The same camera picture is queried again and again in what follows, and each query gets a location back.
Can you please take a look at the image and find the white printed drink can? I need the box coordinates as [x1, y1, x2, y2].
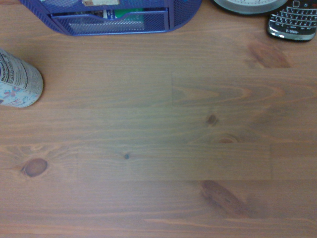
[0, 47, 44, 109]

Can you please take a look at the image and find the blue mesh desk organizer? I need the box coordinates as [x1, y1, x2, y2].
[18, 0, 204, 37]

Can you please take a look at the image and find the green and blue packet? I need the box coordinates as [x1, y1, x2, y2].
[103, 8, 145, 25]

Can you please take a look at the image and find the beige item in organizer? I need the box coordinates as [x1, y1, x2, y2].
[83, 0, 120, 6]

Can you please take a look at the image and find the round silver rimmed clock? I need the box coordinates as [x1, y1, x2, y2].
[210, 0, 289, 15]

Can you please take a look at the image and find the black keypad mobile phone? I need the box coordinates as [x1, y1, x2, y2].
[266, 0, 317, 42]

